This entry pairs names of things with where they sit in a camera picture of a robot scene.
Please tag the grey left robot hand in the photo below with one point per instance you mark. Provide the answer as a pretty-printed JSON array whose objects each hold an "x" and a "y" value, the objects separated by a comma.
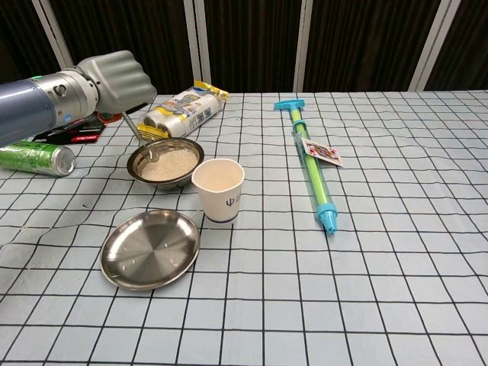
[{"x": 118, "y": 80}]

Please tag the small metal spoon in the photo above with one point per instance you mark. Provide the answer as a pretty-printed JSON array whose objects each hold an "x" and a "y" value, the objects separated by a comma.
[{"x": 133, "y": 129}]

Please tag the blue silver left robot arm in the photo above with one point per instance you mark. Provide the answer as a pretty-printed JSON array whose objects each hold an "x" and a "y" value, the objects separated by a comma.
[{"x": 34, "y": 103}]

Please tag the stainless steel bowl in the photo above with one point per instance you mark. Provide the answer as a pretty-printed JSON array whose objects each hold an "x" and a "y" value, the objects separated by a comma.
[{"x": 167, "y": 185}]

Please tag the white paper cup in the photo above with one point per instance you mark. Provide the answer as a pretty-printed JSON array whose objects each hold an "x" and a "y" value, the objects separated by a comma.
[{"x": 221, "y": 202}]

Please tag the stainless steel plate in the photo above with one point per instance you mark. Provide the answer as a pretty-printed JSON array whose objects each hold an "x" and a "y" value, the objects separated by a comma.
[{"x": 150, "y": 249}]

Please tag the black red product booklet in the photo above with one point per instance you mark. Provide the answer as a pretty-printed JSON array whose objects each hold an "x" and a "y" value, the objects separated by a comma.
[{"x": 82, "y": 134}]

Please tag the yellow white snack package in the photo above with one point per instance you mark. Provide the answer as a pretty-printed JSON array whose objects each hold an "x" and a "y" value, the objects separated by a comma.
[{"x": 187, "y": 110}]

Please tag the green drink can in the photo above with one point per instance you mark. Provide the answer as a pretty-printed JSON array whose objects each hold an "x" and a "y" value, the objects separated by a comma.
[{"x": 30, "y": 157}]

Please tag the dark pleated curtain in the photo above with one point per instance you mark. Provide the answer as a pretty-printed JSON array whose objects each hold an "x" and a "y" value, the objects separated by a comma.
[{"x": 251, "y": 45}]

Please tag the playing card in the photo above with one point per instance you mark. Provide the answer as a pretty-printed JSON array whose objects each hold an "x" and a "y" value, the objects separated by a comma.
[{"x": 324, "y": 152}]

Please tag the green blue water pump toy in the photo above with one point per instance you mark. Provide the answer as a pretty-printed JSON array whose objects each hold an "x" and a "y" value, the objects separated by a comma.
[{"x": 326, "y": 214}]

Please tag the checkered light blue tablecloth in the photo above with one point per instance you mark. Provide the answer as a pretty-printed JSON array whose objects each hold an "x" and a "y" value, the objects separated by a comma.
[{"x": 343, "y": 286}]

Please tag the white metal frame post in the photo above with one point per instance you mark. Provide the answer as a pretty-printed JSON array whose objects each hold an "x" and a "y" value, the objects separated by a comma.
[
  {"x": 434, "y": 45},
  {"x": 53, "y": 34},
  {"x": 198, "y": 45},
  {"x": 307, "y": 45}
]

